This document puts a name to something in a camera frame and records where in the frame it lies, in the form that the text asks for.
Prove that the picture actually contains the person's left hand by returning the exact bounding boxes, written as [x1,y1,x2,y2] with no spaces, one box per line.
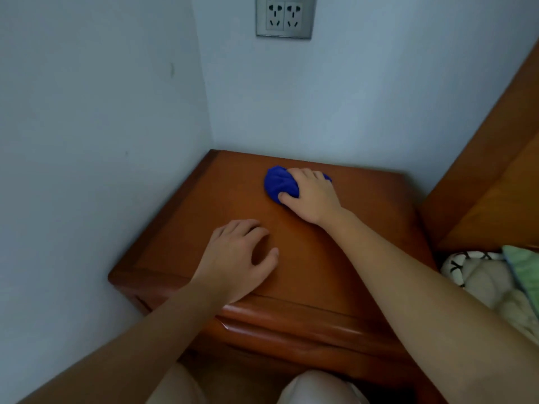
[189,218,280,306]

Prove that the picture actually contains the person's right hand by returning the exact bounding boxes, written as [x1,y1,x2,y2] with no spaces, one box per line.
[277,167,346,227]

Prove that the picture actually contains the blue cleaning cloth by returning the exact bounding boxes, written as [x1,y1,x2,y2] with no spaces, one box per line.
[263,165,334,205]

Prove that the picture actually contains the wooden nightstand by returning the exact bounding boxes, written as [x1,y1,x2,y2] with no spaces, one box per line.
[107,149,447,404]

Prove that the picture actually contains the person's left forearm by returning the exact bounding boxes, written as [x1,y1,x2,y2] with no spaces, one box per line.
[19,283,230,404]

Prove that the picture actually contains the person's right forearm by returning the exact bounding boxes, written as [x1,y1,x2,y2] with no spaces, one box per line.
[319,205,539,404]

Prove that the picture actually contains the person's white trousers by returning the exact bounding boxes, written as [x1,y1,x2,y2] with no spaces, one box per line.
[145,361,371,404]

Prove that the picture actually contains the green bed sheet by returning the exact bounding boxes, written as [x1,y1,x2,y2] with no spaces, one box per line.
[501,245,539,320]

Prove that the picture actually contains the wooden bed frame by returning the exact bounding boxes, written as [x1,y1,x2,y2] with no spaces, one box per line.
[419,37,539,253]

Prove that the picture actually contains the grey double wall socket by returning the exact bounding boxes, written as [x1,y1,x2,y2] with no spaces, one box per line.
[255,0,317,40]

